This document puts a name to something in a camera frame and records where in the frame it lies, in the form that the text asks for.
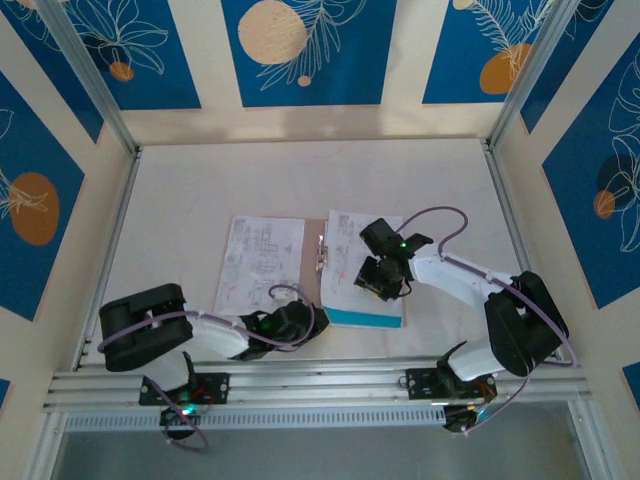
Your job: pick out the white sheet with small drawings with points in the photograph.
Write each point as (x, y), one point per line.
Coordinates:
(340, 240)

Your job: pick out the brown paper folder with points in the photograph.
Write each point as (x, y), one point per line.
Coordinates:
(310, 250)

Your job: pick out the white sheet with L-shaped drawing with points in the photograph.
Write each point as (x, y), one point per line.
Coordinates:
(260, 260)

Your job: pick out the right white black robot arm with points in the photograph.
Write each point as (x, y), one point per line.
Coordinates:
(450, 275)

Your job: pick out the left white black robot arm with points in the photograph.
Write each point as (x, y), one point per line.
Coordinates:
(220, 335)

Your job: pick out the metal folder clip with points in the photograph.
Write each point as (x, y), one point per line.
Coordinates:
(322, 252)

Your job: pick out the black controller board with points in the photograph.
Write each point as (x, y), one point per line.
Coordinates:
(182, 417)
(462, 417)

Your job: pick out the aluminium front frame rail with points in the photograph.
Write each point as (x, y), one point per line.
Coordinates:
(320, 380)

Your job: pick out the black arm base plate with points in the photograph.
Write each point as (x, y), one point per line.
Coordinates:
(217, 387)
(422, 385)

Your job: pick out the aluminium side rail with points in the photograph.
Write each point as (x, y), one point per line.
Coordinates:
(123, 200)
(506, 200)

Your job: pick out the aluminium corner post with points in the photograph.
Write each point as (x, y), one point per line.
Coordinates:
(90, 75)
(527, 75)

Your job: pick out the aluminium frame leg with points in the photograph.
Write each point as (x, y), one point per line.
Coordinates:
(590, 450)
(47, 445)

